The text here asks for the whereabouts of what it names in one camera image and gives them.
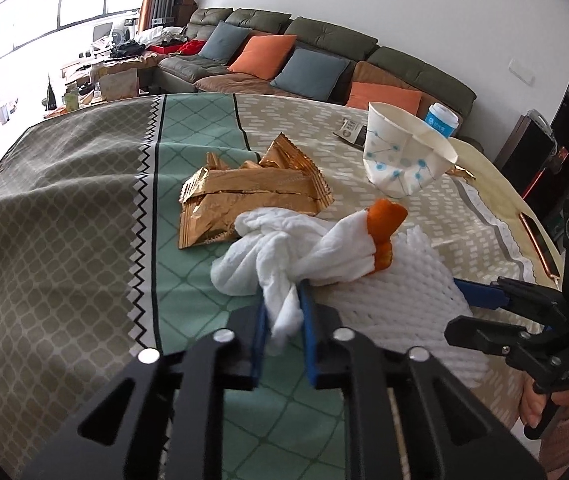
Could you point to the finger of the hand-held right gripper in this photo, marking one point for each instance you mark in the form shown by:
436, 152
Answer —
479, 294
484, 335

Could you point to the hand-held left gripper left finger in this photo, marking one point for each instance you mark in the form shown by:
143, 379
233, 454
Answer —
259, 332

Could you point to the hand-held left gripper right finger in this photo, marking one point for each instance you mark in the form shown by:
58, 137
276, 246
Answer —
309, 332

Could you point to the white foam net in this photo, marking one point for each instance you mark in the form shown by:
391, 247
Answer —
404, 320

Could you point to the white tissue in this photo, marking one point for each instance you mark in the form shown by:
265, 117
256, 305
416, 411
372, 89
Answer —
284, 255

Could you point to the person's right hand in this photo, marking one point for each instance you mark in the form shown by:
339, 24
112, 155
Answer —
531, 405

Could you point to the phone with orange case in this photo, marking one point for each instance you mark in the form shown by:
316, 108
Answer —
539, 245

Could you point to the gold snack wrapper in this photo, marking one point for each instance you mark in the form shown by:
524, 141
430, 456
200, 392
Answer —
284, 160
209, 220
464, 172

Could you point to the blue paper cup white lid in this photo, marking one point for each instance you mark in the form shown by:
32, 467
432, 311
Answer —
439, 122

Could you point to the small square packet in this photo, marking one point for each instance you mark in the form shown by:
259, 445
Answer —
350, 132

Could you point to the patchwork printed tablecloth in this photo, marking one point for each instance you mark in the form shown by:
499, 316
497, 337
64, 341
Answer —
64, 240

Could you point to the orange cushion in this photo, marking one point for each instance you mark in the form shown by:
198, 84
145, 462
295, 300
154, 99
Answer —
262, 57
384, 97

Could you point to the blue cushion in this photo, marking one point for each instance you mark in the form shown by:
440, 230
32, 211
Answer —
222, 42
309, 75

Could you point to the beige paper bag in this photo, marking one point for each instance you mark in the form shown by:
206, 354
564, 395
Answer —
119, 85

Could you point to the green sofa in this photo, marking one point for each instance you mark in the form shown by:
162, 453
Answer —
324, 32

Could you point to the pile of clothes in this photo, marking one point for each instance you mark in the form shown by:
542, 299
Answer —
164, 37

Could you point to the black cone-shaped ornament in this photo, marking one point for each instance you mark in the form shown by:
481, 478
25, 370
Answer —
51, 94

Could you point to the white washing machine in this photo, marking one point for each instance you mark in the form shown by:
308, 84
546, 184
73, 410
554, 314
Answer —
121, 36

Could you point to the white office chair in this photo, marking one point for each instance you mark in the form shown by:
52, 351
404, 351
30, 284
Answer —
102, 35

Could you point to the white wall switch plate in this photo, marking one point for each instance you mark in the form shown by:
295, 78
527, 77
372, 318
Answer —
521, 72

